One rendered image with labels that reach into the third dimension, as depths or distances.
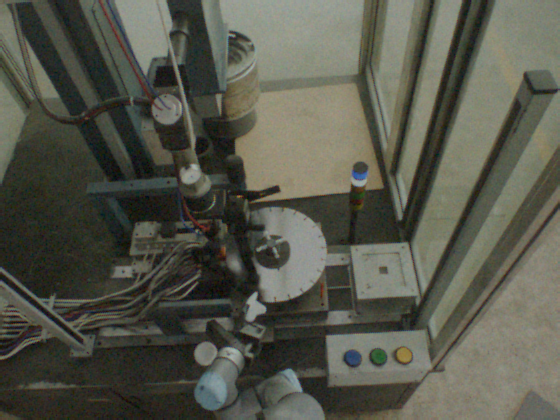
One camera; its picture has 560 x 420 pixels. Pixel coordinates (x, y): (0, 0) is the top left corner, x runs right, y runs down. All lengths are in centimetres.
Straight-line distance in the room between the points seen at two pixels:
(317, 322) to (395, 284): 28
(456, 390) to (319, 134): 128
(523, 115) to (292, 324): 102
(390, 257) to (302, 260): 28
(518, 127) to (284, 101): 147
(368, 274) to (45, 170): 141
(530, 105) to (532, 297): 194
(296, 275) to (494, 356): 130
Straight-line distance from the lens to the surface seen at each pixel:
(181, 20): 119
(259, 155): 194
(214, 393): 117
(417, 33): 142
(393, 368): 139
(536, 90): 75
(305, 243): 146
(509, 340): 251
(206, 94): 137
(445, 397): 234
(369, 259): 150
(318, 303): 148
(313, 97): 216
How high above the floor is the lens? 222
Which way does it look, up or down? 56 degrees down
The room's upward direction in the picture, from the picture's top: 7 degrees counter-clockwise
